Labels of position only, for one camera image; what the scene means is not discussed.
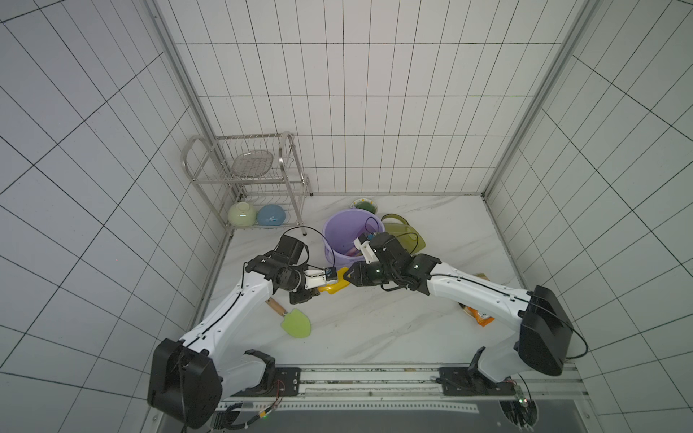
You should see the yellow plastic shovel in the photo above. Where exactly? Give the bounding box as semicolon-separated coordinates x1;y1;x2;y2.
319;267;350;295

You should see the light green shovel wooden handle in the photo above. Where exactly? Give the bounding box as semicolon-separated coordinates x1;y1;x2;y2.
265;298;312;338

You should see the green transparent watering can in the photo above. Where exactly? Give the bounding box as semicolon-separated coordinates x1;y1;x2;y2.
381;213;426;254

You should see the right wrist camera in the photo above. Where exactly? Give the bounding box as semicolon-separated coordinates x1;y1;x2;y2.
354;233;379;264

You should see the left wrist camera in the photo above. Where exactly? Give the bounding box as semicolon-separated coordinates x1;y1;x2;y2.
304;267;339;290

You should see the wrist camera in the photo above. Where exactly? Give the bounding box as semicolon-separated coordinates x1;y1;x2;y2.
354;233;379;264
304;267;339;290

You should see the green patterned bowl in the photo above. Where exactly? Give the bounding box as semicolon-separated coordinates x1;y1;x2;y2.
351;198;378;214

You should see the blue bowl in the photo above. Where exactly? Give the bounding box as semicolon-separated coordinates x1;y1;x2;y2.
256;204;287;227

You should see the orange snack bag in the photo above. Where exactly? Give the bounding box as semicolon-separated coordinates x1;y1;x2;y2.
459;304;494;328

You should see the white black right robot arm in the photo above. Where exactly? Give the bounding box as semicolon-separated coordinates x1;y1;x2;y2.
344;233;574;395

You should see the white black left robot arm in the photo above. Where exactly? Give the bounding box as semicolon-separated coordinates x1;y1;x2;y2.
146;236;337;429

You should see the purple plastic bucket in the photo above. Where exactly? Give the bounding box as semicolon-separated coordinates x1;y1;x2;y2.
323;209;385;270

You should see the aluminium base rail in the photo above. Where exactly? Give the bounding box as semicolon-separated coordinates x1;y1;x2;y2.
214;364;587;411

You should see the metal dish rack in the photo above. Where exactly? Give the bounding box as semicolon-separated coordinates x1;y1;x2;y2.
180;131;313;232

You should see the light green bowl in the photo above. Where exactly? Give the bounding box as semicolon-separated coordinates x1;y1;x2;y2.
227;201;257;227

